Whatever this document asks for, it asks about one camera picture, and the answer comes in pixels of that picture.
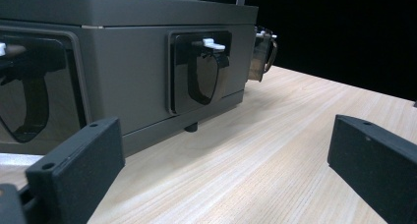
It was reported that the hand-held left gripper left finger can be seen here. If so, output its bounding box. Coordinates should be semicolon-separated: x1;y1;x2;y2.
25;116;126;224

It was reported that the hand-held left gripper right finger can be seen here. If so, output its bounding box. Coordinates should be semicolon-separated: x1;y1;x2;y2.
327;114;417;224

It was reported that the dark grey corner rack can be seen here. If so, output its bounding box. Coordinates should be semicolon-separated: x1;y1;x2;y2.
0;0;260;157

